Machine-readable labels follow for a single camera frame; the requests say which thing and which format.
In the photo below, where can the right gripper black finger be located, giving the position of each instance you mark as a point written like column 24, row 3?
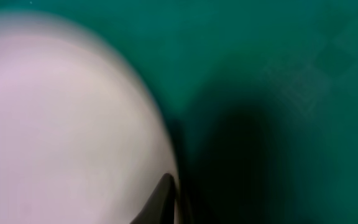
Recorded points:
column 160, row 207

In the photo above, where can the large white plate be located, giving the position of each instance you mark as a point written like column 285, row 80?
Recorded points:
column 81, row 139

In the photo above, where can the teal serving tray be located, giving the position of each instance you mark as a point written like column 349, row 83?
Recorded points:
column 260, row 99

